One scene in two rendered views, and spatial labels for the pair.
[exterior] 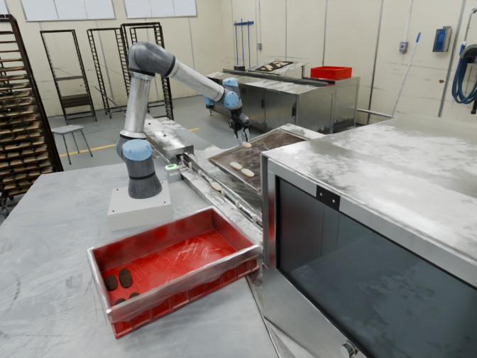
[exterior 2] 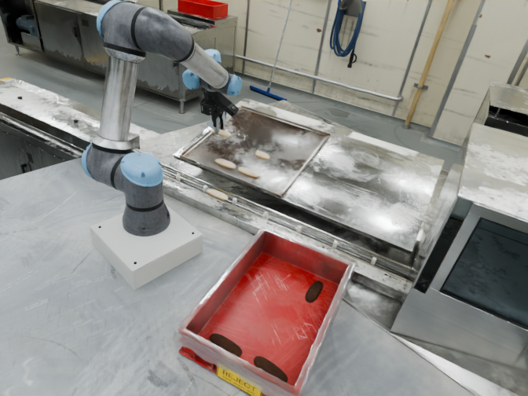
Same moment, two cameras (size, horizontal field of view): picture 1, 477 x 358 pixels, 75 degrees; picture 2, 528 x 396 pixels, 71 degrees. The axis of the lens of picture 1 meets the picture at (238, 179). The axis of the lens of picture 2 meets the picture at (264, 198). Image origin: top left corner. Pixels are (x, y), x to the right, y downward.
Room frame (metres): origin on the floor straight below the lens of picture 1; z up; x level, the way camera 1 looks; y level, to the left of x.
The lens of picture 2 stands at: (0.32, 0.70, 1.71)
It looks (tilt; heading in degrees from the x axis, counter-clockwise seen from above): 35 degrees down; 323
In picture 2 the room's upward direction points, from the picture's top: 8 degrees clockwise
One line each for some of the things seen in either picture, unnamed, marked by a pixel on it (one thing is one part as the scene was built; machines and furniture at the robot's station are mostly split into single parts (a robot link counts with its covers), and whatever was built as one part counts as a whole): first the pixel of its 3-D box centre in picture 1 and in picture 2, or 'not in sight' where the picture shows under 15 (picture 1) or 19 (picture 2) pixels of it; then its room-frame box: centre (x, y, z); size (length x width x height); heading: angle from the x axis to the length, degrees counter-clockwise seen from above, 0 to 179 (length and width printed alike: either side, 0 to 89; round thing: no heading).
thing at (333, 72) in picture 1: (330, 72); (203, 7); (4.90, -1.47, 0.94); 0.51 x 0.36 x 0.13; 32
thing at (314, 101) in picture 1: (270, 96); (120, 31); (5.59, -0.65, 0.51); 3.00 x 1.26 x 1.03; 28
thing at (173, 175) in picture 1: (172, 175); not in sight; (1.58, 0.36, 0.84); 0.08 x 0.08 x 0.11; 28
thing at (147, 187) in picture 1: (143, 181); (145, 209); (1.29, 0.43, 0.95); 0.15 x 0.15 x 0.10
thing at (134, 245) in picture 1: (174, 258); (274, 303); (0.83, 0.23, 0.88); 0.49 x 0.34 x 0.10; 121
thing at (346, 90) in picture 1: (328, 106); (202, 49); (4.90, -1.47, 0.44); 0.70 x 0.55 x 0.87; 28
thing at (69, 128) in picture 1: (70, 143); not in sight; (4.37, 2.38, 0.23); 0.36 x 0.36 x 0.46; 55
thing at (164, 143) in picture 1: (152, 130); (31, 108); (2.38, 0.64, 0.89); 1.25 x 0.18 x 0.09; 28
